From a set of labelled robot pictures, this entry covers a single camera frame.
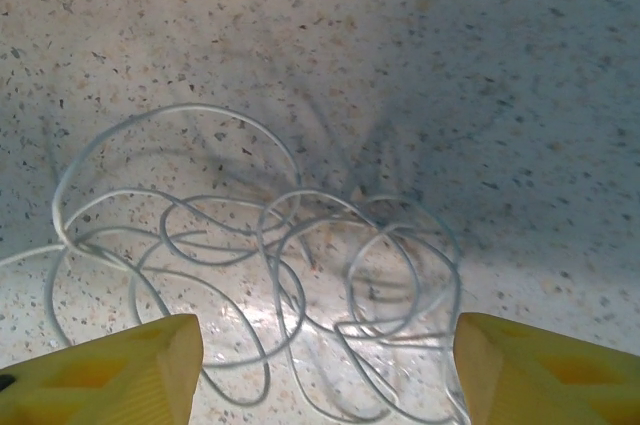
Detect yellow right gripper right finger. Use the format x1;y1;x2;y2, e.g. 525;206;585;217
457;312;640;425

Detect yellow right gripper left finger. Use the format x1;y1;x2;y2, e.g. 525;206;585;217
0;313;204;425

